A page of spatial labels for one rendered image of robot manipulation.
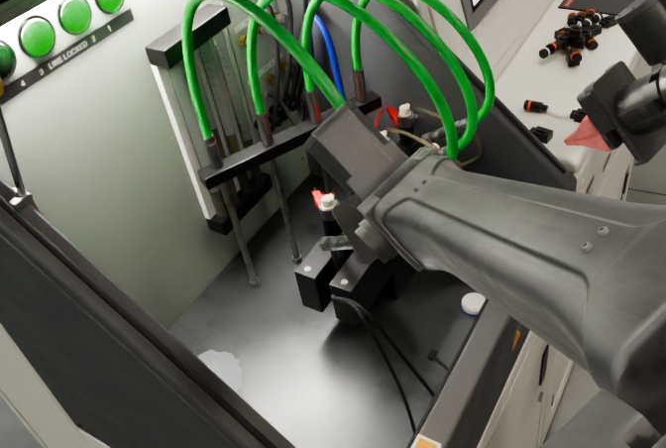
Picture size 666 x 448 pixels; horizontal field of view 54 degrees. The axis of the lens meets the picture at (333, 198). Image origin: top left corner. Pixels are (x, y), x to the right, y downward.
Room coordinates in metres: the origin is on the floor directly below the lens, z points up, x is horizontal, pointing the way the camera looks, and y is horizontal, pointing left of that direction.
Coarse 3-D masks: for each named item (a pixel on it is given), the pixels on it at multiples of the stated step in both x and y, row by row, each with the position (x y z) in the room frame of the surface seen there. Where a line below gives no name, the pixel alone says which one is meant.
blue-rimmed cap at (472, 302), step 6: (468, 294) 0.70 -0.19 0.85; (474, 294) 0.70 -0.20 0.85; (480, 294) 0.70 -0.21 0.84; (462, 300) 0.69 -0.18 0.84; (468, 300) 0.69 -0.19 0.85; (474, 300) 0.69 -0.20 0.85; (480, 300) 0.69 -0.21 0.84; (462, 306) 0.69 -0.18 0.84; (468, 306) 0.68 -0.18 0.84; (474, 306) 0.68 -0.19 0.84; (480, 306) 0.67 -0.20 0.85; (468, 312) 0.67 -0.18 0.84; (474, 312) 0.67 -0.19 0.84
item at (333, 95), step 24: (192, 0) 0.75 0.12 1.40; (240, 0) 0.67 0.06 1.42; (192, 24) 0.79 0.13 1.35; (264, 24) 0.64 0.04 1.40; (192, 48) 0.81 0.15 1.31; (288, 48) 0.61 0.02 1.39; (192, 72) 0.81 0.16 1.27; (312, 72) 0.58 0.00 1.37; (192, 96) 0.82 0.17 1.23; (336, 96) 0.56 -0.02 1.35
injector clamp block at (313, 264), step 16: (320, 240) 0.75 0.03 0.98; (320, 256) 0.72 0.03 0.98; (352, 256) 0.70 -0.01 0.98; (400, 256) 0.75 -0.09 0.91; (304, 272) 0.69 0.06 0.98; (320, 272) 0.68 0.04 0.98; (352, 272) 0.67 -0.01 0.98; (368, 272) 0.67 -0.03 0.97; (384, 272) 0.71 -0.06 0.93; (400, 272) 0.75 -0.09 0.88; (304, 288) 0.69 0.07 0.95; (320, 288) 0.68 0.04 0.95; (336, 288) 0.65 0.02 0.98; (352, 288) 0.64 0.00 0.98; (368, 288) 0.67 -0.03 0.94; (384, 288) 0.74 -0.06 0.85; (400, 288) 0.74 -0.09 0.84; (304, 304) 0.69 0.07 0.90; (320, 304) 0.67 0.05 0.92; (336, 304) 0.65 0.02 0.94; (368, 304) 0.66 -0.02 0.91; (352, 320) 0.64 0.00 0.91
